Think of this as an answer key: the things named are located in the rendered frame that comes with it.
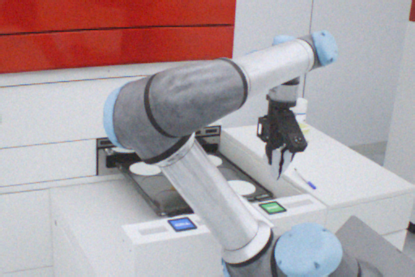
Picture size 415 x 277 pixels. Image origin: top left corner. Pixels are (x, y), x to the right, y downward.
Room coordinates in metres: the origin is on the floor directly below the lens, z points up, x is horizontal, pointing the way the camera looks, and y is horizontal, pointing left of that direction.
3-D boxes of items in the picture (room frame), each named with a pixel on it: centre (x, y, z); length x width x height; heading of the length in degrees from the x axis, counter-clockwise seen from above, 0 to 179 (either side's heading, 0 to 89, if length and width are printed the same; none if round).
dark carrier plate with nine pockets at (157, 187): (1.67, -0.09, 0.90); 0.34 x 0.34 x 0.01; 24
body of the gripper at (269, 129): (1.38, -0.28, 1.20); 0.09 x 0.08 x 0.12; 23
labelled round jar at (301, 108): (2.03, -0.48, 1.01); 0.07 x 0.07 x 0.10
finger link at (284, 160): (1.39, -0.30, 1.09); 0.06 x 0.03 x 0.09; 23
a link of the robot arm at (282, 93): (1.38, -0.28, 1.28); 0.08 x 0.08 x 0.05
